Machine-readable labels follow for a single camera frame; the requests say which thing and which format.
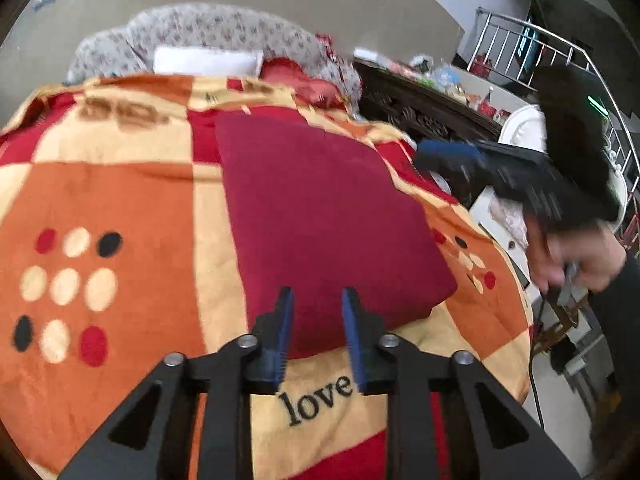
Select metal stair railing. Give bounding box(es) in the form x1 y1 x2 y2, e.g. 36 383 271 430
466 6 640 183

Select white chair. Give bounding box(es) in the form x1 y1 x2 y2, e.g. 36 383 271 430
499 104 628 233

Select clutter of small things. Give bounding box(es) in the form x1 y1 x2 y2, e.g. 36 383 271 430
387 52 506 118

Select floral grey quilt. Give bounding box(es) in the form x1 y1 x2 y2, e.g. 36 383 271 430
64 2 364 108

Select orange and red printed blanket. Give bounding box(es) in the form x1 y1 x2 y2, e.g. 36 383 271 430
0 73 535 480

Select white pillow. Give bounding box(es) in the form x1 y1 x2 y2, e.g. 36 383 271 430
152 45 265 77

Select dark red garment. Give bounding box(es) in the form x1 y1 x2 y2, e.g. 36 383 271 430
214 109 460 362

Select dark carved wooden cabinet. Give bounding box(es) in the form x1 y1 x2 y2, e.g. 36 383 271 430
352 58 504 145

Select red pillow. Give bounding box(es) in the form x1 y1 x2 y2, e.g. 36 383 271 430
259 57 347 109

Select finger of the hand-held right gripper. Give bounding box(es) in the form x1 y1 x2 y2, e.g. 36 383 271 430
413 139 501 186

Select person's right hand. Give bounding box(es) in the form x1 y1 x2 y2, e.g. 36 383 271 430
522 209 628 295

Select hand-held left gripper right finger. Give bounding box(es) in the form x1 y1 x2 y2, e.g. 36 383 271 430
341 287 583 480

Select person's right forearm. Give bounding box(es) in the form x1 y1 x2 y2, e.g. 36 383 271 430
584 254 640 480

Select black cable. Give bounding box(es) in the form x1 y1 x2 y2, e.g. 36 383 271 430
526 285 552 428

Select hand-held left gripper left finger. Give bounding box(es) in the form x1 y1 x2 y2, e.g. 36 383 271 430
57 286 295 480

